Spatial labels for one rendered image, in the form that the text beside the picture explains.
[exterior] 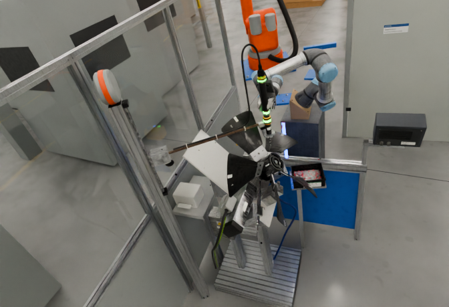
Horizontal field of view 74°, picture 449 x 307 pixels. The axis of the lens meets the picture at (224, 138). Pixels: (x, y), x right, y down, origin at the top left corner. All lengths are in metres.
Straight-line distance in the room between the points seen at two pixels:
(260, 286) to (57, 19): 3.24
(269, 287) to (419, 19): 2.63
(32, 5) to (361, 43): 3.24
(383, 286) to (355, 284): 0.19
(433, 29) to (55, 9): 3.67
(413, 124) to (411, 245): 1.25
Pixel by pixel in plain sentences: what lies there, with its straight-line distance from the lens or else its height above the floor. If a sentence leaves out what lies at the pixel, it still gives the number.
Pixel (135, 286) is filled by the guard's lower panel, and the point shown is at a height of 0.74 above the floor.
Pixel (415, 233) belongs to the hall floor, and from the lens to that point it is 3.05.
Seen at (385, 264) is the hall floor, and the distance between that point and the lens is 2.82.
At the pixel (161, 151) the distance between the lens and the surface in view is 1.61.
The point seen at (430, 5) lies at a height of 1.45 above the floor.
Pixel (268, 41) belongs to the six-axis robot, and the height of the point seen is 0.55.
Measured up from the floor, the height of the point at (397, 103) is 0.48.
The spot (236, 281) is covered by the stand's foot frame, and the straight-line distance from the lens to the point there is 2.63.
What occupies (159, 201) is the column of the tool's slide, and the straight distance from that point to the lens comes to 1.81.
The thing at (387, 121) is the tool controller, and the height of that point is 1.24.
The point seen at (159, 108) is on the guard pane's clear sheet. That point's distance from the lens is 1.98.
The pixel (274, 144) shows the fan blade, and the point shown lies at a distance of 1.92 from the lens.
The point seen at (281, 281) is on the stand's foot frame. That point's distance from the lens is 2.59.
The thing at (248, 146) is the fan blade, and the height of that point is 1.30.
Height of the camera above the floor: 2.37
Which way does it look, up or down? 35 degrees down
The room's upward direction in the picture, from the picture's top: 14 degrees counter-clockwise
